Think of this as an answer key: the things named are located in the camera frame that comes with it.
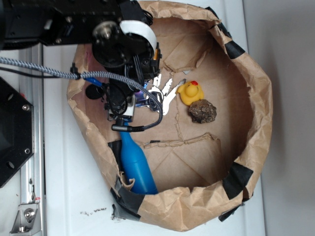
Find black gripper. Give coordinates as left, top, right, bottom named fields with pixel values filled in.
left=92, top=0, right=162, bottom=81

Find silver key bunch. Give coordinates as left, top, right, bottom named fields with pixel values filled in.
left=136, top=74, right=186, bottom=116

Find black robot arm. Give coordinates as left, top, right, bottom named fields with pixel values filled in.
left=0, top=0, right=161, bottom=80

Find yellow rubber duck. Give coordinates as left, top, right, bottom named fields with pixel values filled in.
left=177, top=81, right=204, bottom=106

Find brown rough rock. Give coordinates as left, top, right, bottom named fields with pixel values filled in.
left=188, top=99, right=217, bottom=124

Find blue plastic bottle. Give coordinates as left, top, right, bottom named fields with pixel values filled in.
left=120, top=132, right=158, bottom=195

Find brown paper bag container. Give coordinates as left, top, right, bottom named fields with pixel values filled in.
left=67, top=1, right=273, bottom=232

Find braided grey cable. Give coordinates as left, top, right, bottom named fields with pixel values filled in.
left=0, top=57, right=164, bottom=133

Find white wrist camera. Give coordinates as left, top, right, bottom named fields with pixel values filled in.
left=107, top=95, right=136, bottom=122

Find aluminium extrusion rail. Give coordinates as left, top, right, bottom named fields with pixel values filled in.
left=10, top=45, right=47, bottom=236

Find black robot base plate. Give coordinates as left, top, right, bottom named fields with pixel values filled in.
left=0, top=78, right=34, bottom=187

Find metal corner bracket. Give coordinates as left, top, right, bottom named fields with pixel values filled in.
left=9, top=203, right=41, bottom=236

